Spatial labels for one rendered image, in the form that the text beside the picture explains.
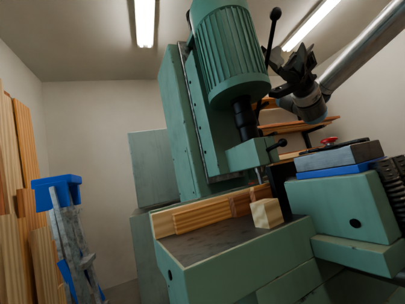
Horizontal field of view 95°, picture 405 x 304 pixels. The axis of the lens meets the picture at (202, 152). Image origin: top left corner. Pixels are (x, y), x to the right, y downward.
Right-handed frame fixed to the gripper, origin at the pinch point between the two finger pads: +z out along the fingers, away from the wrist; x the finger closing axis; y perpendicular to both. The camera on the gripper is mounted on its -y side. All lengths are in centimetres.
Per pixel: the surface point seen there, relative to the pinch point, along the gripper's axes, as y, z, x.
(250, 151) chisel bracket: -29.4, -4.5, 13.7
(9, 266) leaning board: -155, 6, -58
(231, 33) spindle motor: -9.4, 12.9, -0.8
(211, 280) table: -47, 9, 34
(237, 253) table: -44, 7, 34
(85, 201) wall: -184, -46, -180
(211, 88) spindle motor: -22.6, 7.9, 0.3
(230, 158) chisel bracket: -33.7, -8.1, 6.3
